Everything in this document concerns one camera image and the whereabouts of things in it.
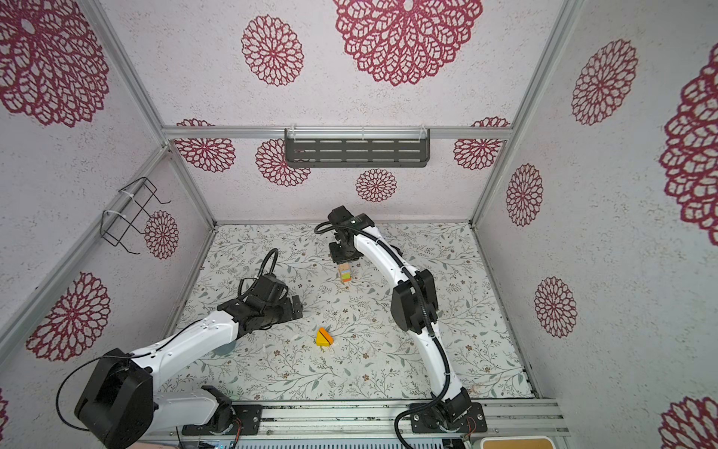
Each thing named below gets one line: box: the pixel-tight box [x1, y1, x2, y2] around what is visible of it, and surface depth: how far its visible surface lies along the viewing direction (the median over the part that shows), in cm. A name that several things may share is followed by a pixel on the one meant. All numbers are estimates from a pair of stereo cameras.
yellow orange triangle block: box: [315, 327, 334, 348], surface depth 88 cm
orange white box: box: [480, 435, 557, 449], surface depth 68 cm
